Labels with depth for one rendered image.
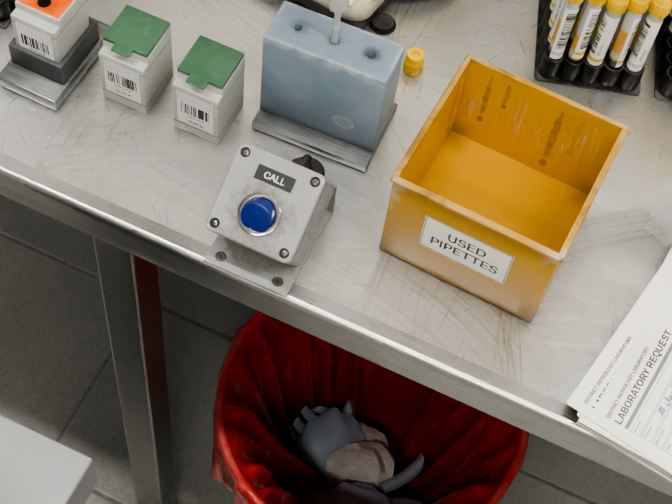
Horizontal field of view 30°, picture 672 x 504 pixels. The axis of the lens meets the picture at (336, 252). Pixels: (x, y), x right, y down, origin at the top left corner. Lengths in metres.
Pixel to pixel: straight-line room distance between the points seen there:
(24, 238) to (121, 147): 1.00
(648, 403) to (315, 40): 0.36
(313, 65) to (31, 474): 0.36
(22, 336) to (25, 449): 1.08
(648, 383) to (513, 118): 0.23
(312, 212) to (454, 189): 0.15
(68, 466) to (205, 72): 0.32
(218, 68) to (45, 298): 1.02
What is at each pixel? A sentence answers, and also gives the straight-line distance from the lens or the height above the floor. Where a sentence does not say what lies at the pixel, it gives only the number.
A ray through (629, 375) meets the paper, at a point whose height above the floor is 0.89.
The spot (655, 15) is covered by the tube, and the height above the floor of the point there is 0.97.
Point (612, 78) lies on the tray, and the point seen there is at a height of 0.89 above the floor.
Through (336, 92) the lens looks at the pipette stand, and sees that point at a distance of 0.97.
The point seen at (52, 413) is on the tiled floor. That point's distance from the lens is 1.87.
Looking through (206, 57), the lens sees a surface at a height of 0.94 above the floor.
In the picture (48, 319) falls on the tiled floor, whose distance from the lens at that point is 1.94.
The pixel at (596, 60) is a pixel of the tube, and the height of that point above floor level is 0.91.
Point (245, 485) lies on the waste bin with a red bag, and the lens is 1.34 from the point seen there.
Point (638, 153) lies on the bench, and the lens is 1.07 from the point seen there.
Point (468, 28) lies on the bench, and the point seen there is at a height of 0.88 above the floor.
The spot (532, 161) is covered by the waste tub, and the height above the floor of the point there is 0.89.
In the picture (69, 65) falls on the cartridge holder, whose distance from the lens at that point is 1.04.
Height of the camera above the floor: 1.71
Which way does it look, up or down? 59 degrees down
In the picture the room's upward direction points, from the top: 9 degrees clockwise
